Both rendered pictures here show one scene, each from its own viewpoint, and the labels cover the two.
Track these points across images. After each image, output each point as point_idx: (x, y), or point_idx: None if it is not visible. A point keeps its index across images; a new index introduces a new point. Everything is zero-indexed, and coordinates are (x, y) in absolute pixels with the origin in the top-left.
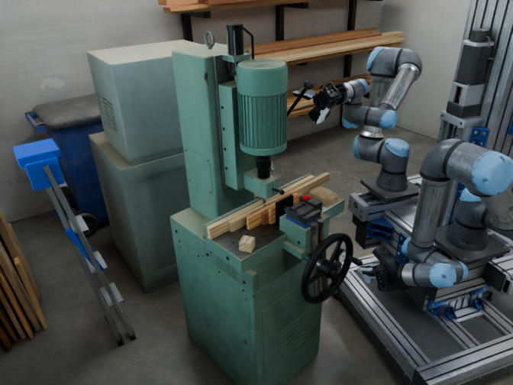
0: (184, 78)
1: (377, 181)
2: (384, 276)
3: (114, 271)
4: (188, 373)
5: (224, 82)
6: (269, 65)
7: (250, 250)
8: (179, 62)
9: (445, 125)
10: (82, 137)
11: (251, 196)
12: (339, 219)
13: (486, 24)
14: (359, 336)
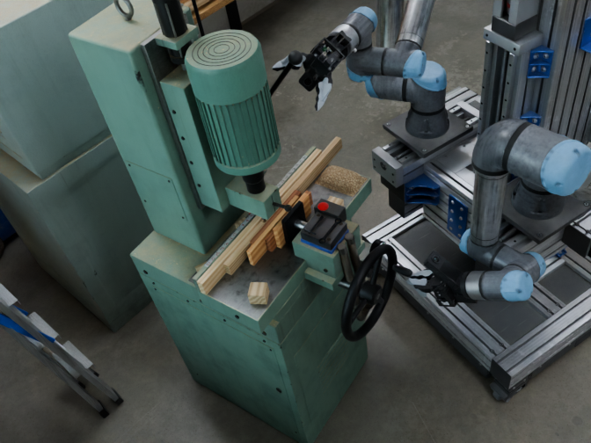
0: (101, 74)
1: (407, 125)
2: (443, 291)
3: (56, 309)
4: (209, 428)
5: (166, 75)
6: (235, 53)
7: (266, 301)
8: (85, 52)
9: (492, 47)
10: None
11: None
12: (354, 147)
13: None
14: (415, 321)
